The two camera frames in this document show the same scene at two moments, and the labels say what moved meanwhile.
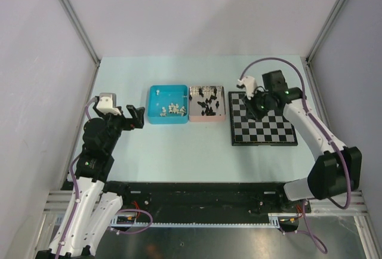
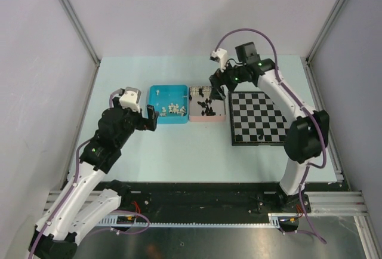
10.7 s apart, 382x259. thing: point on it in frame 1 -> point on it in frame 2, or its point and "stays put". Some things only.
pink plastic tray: (207, 104) stays put
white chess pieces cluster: (173, 109) stays put
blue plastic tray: (168, 104) stays put
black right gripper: (252, 113) -> (216, 92)
